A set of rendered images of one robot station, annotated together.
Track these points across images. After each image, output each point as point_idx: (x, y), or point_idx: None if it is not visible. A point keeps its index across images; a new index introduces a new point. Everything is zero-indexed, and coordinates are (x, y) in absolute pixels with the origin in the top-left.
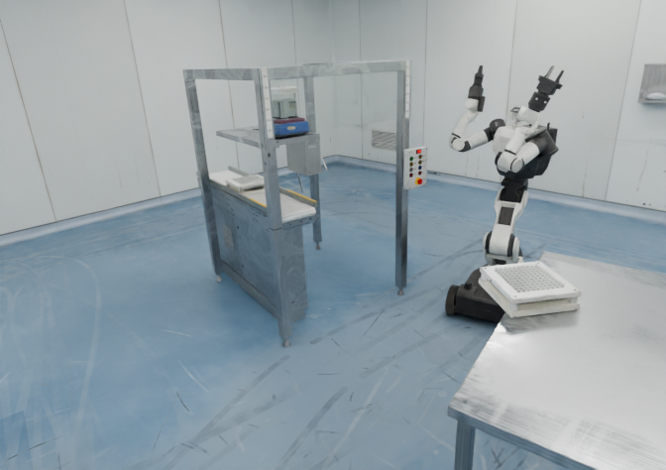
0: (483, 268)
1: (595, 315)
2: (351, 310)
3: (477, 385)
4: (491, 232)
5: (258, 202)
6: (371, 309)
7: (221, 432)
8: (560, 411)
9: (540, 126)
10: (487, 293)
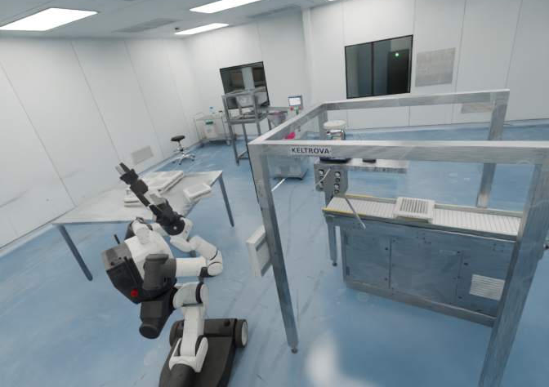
0: (211, 188)
1: (180, 195)
2: (320, 308)
3: (216, 174)
4: (198, 283)
5: (359, 195)
6: (307, 315)
7: (318, 225)
8: (201, 175)
9: (109, 260)
10: (212, 328)
